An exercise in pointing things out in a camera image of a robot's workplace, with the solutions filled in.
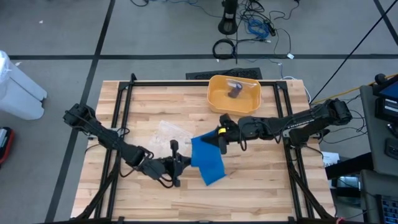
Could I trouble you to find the white trash bin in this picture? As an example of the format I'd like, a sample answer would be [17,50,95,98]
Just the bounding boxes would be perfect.
[0,50,48,121]

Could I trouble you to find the dark blue elastic bandage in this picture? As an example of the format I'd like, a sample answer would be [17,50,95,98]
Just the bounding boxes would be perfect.
[228,83,245,99]

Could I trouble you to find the black keyboard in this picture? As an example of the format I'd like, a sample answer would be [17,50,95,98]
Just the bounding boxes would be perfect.
[185,67,263,80]

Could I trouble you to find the yellow plastic bin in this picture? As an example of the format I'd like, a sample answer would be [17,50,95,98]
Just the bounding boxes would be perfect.
[207,75,262,118]

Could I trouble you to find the black monitor device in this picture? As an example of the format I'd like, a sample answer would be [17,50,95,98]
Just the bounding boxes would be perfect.
[373,79,398,123]

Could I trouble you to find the keypad with blue keys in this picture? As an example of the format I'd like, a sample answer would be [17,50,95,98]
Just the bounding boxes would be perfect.
[377,194,398,224]

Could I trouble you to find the silver metal box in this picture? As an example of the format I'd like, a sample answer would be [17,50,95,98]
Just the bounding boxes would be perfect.
[337,175,361,189]

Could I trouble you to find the black stand base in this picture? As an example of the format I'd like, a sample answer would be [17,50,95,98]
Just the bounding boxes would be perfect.
[218,0,239,35]

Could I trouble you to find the coiled blue cable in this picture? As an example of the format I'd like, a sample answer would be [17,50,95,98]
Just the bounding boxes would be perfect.
[247,18,270,40]

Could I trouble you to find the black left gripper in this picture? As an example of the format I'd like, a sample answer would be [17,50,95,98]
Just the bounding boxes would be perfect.
[161,139,192,187]

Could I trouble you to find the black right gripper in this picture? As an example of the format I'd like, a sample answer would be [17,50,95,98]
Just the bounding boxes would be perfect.
[201,113,248,156]

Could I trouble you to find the red and black case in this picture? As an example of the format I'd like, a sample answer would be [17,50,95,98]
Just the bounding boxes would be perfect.
[0,126,16,166]

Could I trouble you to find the coiled black cable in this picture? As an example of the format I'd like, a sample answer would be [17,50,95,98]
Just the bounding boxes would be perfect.
[212,38,238,60]

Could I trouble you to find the bright blue elastic bandage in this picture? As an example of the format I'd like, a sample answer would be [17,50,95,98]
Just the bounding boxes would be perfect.
[190,129,227,187]

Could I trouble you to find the black metal table frame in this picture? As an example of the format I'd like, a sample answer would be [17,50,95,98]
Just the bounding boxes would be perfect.
[71,73,336,224]

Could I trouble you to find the grey equipment cart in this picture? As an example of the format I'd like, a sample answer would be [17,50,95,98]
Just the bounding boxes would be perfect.
[359,83,398,177]

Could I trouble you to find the yellow cable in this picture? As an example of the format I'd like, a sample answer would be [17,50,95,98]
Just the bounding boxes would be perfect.
[310,73,398,106]

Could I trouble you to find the white paper box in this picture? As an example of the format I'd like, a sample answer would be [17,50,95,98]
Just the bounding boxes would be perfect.
[322,151,340,168]

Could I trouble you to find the black power adapter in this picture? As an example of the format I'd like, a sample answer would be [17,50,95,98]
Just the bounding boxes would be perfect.
[266,20,277,37]

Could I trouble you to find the long straight black cable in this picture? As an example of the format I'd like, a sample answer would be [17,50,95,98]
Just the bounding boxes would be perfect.
[310,0,398,103]

